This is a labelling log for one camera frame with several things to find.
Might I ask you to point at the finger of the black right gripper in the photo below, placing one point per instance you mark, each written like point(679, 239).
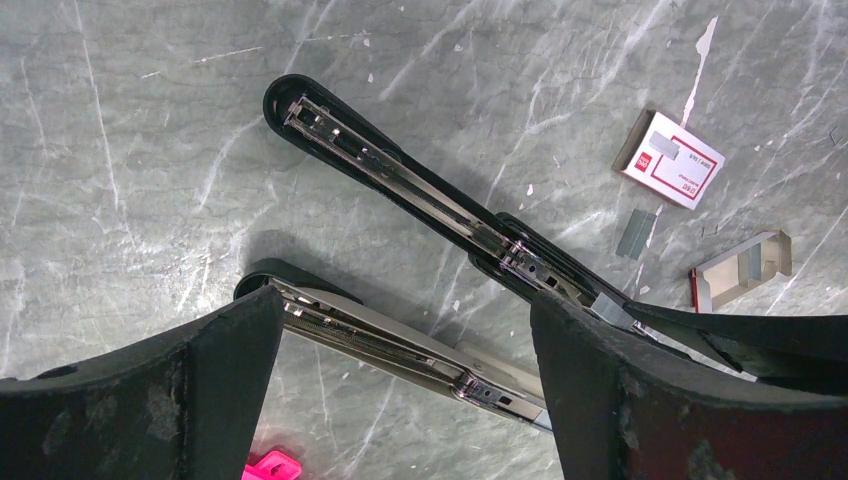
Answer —
point(805, 353)

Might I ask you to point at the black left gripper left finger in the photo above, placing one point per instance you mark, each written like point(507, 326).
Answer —
point(183, 404)

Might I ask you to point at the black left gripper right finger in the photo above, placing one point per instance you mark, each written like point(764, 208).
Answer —
point(623, 408)

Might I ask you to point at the red white staple box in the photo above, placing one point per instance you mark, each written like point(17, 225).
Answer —
point(668, 159)

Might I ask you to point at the black stapler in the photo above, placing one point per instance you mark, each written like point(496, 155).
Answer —
point(313, 119)

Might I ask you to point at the silver staple strip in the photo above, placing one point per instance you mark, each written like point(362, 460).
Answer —
point(636, 234)
point(610, 312)

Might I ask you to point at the beige stapler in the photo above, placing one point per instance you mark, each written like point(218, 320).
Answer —
point(329, 316)

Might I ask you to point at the pink plastic clip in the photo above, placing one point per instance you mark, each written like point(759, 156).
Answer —
point(275, 465)

